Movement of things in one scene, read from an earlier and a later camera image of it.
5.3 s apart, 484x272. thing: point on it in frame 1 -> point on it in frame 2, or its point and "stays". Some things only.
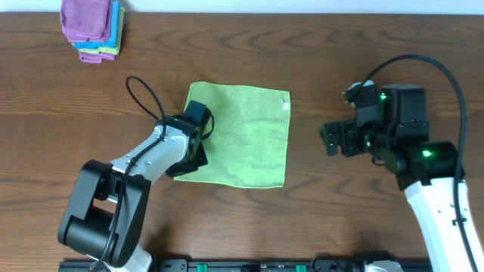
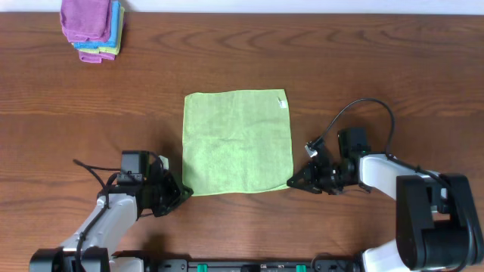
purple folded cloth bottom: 95,57 stays
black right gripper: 347,129 -> 311,183
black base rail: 222,265 stays
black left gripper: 193,162 -> 166,194
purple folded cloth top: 86,20 stays
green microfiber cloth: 249,144 stays
